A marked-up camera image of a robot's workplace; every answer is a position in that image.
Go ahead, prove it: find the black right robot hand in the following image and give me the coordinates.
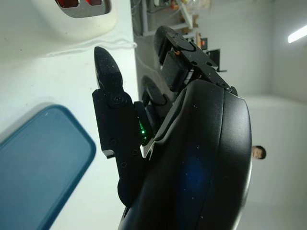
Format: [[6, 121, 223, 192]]
[[92, 25, 254, 230]]

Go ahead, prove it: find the person in light jacket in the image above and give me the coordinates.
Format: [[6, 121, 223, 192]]
[[251, 144, 268, 161]]

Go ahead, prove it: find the white two-slot toaster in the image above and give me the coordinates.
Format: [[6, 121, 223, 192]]
[[0, 0, 118, 58]]

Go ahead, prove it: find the black monitor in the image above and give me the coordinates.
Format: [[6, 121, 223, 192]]
[[205, 48, 228, 72]]

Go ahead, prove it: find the ceiling light strip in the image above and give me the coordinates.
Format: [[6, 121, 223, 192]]
[[287, 29, 307, 44]]

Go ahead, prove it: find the blue rectangular tray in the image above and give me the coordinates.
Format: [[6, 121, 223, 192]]
[[0, 102, 96, 230]]

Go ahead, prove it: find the white metal frame desk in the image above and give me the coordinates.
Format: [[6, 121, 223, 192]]
[[141, 0, 200, 37]]

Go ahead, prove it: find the white toaster power cord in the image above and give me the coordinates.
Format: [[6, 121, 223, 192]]
[[45, 37, 138, 58]]

